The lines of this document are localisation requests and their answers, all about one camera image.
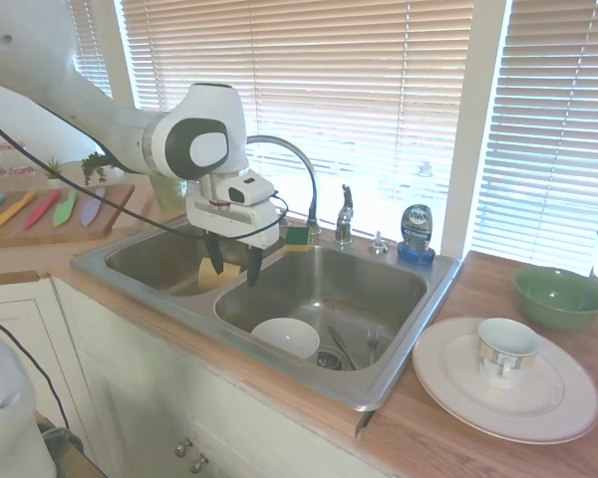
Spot white patterned mug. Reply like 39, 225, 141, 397
476, 318, 541, 389

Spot green plastic knife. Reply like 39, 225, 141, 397
52, 187, 80, 229

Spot white ceramic bowl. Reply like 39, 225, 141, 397
250, 317, 321, 360

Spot plain yellow sponge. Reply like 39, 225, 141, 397
197, 257, 242, 291

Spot green ceramic bowl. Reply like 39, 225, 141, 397
510, 266, 598, 333

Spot blue dish soap bottle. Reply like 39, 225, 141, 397
396, 202, 438, 267

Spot yellow plastic knife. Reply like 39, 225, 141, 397
0, 190, 38, 232

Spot small spiky succulent plant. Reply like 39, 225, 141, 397
42, 155, 66, 190

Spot tall white window blinds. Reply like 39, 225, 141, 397
470, 0, 598, 278

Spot black power cable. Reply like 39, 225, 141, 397
0, 307, 72, 430

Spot stainless steel double sink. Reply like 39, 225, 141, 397
70, 213, 463, 413

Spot chrome gooseneck faucet spout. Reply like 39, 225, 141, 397
246, 134, 323, 235

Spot black camera cable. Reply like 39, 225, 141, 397
0, 110, 288, 243

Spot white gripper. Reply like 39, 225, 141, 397
184, 194, 281, 289

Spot steel table knife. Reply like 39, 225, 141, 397
327, 326, 359, 372

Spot white kitchen cabinet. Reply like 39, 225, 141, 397
0, 271, 360, 478

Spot colourful knives on wooden board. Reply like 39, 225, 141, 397
0, 183, 137, 250

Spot green utensil cup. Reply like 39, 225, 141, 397
150, 173, 188, 213

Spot red patterned glass jar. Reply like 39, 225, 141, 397
0, 141, 29, 183

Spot yellow green scrub sponge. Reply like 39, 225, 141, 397
283, 224, 314, 253

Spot purple plastic knife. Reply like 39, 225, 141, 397
81, 186, 107, 229

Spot chrome faucet lever handle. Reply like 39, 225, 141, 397
334, 183, 356, 245

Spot wide white window blinds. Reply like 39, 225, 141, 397
114, 0, 474, 245

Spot red plastic knife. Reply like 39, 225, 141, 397
23, 188, 62, 231

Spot large white dinner plate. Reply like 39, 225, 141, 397
412, 317, 598, 446

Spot small trailing plant white pot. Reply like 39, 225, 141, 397
81, 151, 126, 187

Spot narrow white window blinds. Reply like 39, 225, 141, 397
69, 0, 114, 99

